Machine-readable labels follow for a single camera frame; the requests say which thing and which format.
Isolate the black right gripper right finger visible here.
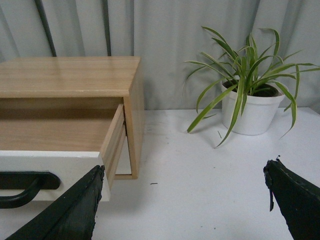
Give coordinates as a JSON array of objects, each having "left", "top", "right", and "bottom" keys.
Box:
[{"left": 263, "top": 158, "right": 320, "bottom": 240}]

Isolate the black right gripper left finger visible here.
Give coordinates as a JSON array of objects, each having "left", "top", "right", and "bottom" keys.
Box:
[{"left": 11, "top": 165, "right": 105, "bottom": 240}]

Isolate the white plant pot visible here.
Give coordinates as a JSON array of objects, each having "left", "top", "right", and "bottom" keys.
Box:
[{"left": 222, "top": 83, "right": 285, "bottom": 136}]

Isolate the green spider plant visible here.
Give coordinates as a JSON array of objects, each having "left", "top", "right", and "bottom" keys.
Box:
[{"left": 187, "top": 27, "right": 320, "bottom": 142}]

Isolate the light wooden cabinet box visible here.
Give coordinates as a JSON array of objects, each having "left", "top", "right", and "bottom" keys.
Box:
[{"left": 0, "top": 56, "right": 145, "bottom": 180}]

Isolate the black drawer handle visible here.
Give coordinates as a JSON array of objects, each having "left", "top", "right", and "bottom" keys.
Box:
[{"left": 0, "top": 171, "right": 61, "bottom": 209}]

